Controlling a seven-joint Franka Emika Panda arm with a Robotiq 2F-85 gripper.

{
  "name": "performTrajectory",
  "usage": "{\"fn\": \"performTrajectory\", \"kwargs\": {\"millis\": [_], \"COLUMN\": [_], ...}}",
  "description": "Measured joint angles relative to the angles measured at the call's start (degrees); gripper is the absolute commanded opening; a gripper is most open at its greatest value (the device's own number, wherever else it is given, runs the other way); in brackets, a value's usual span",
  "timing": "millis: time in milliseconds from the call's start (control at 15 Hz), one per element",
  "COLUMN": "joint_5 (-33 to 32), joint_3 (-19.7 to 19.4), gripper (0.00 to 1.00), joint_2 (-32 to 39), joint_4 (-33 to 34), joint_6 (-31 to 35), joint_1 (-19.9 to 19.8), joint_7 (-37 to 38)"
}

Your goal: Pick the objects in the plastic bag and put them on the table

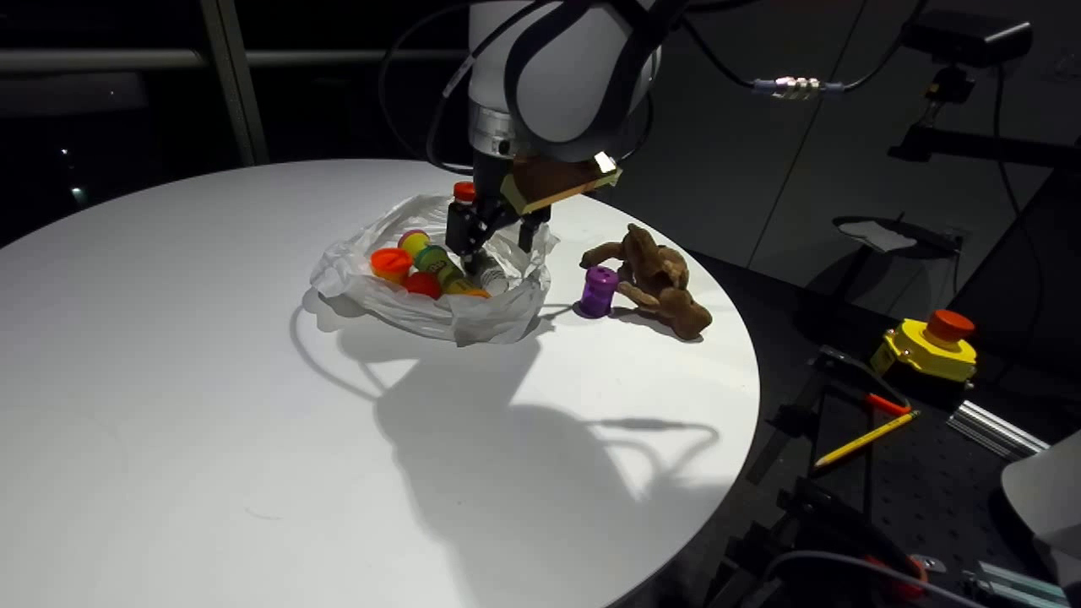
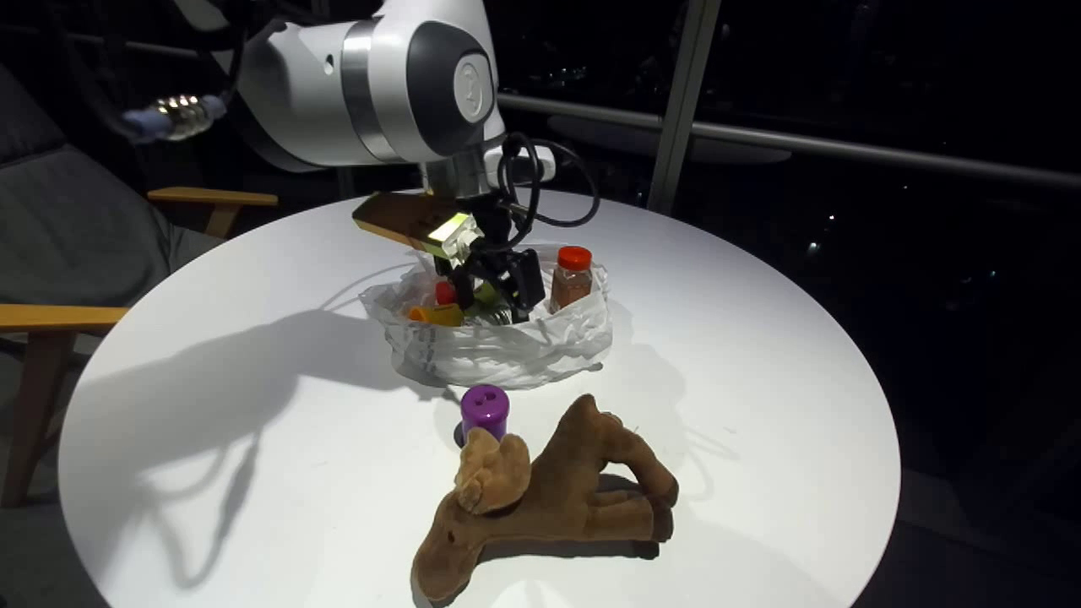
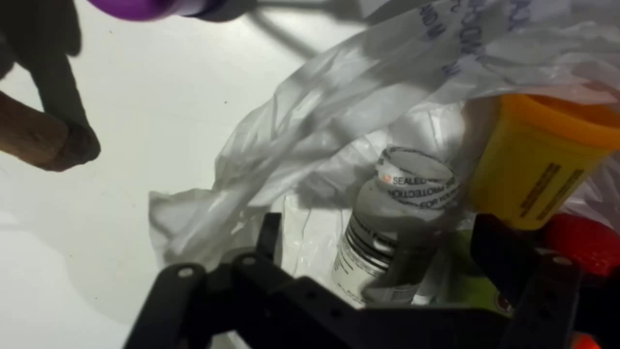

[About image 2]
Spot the wooden chair with grey cushion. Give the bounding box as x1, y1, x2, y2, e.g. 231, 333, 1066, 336
0, 63, 283, 511

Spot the white plastic bag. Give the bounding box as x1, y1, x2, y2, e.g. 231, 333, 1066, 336
375, 263, 619, 393

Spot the cable with silver connector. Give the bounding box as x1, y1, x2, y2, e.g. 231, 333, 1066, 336
117, 92, 231, 144

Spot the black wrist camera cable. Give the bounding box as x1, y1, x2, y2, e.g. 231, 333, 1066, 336
501, 132, 606, 230

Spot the grey window rail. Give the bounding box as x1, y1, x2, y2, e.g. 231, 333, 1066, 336
493, 92, 1081, 196

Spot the grey window frame post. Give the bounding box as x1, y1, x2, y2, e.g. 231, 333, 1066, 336
644, 0, 724, 216

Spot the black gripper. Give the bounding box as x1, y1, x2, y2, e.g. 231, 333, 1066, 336
445, 200, 547, 329

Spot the brown plush toy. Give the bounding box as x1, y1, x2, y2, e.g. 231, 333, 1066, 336
405, 393, 681, 608

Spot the purple dough tub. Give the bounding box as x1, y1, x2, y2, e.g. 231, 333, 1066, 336
452, 382, 515, 448

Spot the spice jar with red lid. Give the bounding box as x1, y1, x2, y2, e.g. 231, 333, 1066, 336
547, 244, 597, 315

